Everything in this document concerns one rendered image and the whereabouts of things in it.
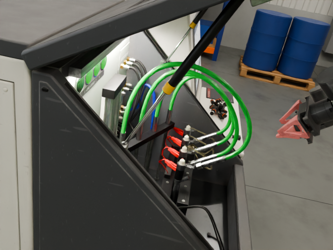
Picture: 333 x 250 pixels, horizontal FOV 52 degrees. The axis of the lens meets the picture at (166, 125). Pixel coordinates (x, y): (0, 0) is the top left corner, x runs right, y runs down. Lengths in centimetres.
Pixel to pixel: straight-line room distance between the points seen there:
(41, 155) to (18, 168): 7
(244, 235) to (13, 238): 66
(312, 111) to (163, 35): 63
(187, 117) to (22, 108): 78
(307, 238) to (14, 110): 241
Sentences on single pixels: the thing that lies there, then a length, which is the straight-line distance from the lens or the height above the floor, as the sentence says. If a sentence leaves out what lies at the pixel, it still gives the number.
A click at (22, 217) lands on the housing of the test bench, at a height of 108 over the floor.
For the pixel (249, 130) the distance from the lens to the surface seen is 102.
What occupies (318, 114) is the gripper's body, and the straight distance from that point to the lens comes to 93.
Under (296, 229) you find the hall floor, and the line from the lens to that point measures 284.
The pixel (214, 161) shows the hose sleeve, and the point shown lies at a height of 114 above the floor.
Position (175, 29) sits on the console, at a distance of 130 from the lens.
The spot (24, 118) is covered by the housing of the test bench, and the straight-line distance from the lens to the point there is 73.
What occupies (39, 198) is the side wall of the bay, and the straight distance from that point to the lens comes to 83.
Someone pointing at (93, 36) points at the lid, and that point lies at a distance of 59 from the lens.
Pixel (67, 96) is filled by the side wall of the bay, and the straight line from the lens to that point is 67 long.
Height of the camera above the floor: 170
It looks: 27 degrees down
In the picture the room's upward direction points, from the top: 11 degrees clockwise
